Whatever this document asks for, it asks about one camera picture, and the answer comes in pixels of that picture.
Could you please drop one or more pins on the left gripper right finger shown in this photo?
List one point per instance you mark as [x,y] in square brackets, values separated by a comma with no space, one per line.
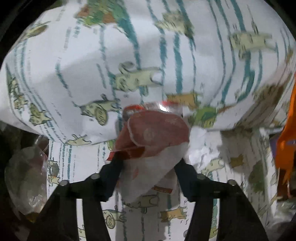
[237,218]

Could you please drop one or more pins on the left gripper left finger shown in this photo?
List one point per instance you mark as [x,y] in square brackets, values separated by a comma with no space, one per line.
[58,218]

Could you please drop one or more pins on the orange paper carton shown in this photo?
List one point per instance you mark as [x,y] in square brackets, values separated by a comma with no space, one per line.
[285,146]

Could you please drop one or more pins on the red white paper bag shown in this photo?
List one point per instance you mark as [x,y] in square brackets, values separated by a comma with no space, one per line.
[151,143]

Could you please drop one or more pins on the clear plastic bag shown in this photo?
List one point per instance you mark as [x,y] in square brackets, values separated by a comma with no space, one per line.
[26,173]

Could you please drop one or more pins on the crumpled white tissue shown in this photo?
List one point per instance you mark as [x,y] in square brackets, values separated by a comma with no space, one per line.
[203,146]

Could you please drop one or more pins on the red orange snack wrapper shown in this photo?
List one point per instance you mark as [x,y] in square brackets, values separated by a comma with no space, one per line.
[164,106]

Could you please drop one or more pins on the patterned white cloth cover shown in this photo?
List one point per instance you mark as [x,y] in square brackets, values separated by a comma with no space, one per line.
[69,68]

